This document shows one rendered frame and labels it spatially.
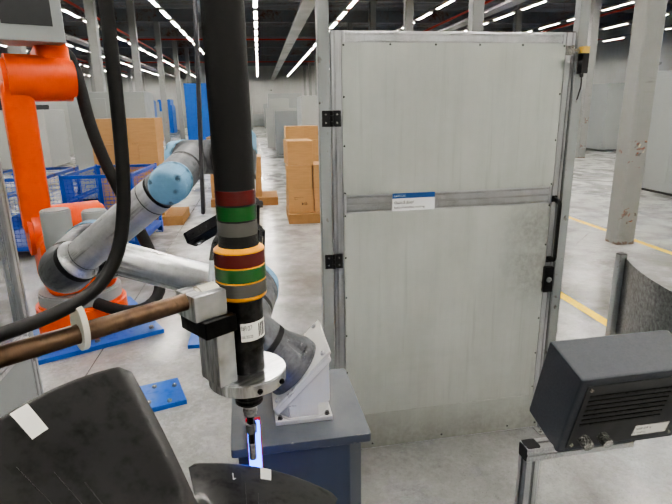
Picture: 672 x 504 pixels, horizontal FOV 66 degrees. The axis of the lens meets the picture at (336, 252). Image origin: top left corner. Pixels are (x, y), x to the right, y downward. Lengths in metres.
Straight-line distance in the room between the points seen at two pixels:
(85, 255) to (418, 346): 1.80
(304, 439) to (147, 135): 7.38
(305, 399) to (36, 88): 3.47
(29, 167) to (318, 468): 3.55
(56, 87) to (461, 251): 3.07
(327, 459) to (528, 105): 1.85
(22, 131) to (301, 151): 4.48
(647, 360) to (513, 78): 1.66
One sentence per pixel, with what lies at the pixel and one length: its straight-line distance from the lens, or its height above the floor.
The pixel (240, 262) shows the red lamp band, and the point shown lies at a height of 1.57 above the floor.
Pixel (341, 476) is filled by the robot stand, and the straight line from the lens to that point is 1.29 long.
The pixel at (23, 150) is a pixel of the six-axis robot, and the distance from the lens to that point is 4.38.
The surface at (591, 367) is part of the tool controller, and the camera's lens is 1.07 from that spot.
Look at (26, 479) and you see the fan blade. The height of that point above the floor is 1.39.
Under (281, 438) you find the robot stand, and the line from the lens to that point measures 1.21.
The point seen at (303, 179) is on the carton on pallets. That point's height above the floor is 0.66.
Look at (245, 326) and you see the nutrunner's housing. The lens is 0.46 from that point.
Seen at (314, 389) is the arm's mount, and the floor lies 1.08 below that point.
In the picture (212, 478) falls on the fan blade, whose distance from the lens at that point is 0.83.
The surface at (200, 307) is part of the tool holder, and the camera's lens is 0.43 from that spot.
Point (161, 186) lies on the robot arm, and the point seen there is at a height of 1.56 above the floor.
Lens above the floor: 1.69
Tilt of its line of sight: 16 degrees down
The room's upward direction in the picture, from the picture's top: 1 degrees counter-clockwise
